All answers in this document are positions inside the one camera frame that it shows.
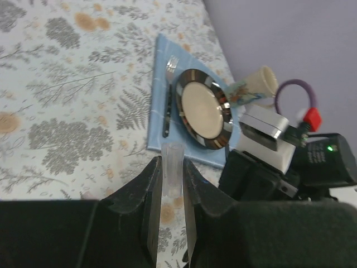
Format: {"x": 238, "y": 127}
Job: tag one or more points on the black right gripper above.
{"x": 325, "y": 163}

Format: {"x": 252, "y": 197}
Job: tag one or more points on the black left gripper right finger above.
{"x": 222, "y": 232}

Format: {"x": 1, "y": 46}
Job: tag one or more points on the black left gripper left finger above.
{"x": 118, "y": 231}

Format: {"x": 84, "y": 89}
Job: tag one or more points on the clear pen cap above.
{"x": 172, "y": 168}

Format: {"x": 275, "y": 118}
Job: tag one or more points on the cream painted mug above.
{"x": 258, "y": 85}

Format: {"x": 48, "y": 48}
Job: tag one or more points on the light blue checkered napkin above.
{"x": 164, "y": 49}

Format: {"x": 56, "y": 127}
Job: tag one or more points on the striped rim cream plate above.
{"x": 204, "y": 109}

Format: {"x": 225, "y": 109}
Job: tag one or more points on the floral patterned tablecloth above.
{"x": 76, "y": 89}

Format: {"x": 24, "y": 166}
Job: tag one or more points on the silver fork black handle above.
{"x": 170, "y": 73}

